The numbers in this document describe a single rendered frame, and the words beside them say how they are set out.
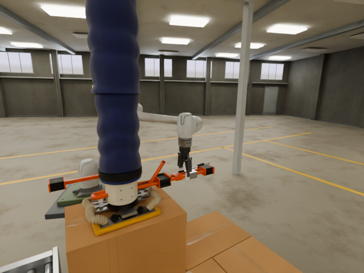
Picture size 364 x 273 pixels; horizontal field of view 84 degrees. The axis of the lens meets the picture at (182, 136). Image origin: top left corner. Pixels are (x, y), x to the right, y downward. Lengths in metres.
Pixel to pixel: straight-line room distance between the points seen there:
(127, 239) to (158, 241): 0.19
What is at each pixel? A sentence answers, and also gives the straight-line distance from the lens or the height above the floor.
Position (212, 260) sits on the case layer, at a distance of 1.56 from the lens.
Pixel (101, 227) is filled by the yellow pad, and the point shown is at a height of 0.97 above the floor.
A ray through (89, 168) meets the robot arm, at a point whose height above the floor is 1.01.
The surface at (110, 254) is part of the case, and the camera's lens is 1.16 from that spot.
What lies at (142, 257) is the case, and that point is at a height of 0.77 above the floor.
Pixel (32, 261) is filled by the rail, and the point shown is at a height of 0.59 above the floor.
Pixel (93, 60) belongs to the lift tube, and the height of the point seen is 1.74.
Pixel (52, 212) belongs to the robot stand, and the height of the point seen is 0.75.
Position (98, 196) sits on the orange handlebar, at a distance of 1.16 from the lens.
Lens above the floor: 1.61
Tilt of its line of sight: 12 degrees down
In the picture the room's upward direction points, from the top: 1 degrees clockwise
